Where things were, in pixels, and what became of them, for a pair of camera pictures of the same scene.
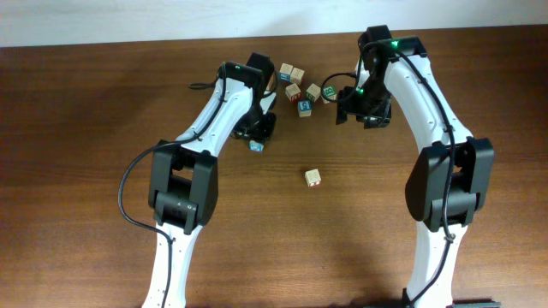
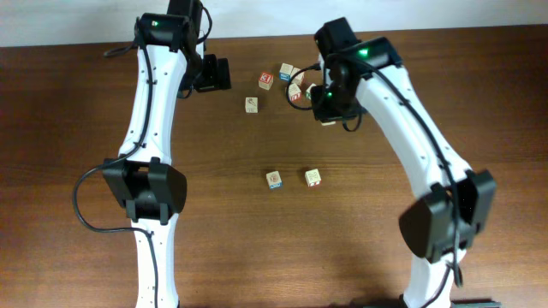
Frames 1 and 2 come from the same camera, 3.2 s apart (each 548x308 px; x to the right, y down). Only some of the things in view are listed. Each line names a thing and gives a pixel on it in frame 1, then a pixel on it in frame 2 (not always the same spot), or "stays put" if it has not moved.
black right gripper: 365,115 -> 332,111
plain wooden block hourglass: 296,75 stays put
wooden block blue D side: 256,146 -> 274,180
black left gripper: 265,132 -> 219,78
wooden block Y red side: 293,92 stays put
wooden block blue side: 285,71 stays put
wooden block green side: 312,92 stays put
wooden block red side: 312,178 stays put
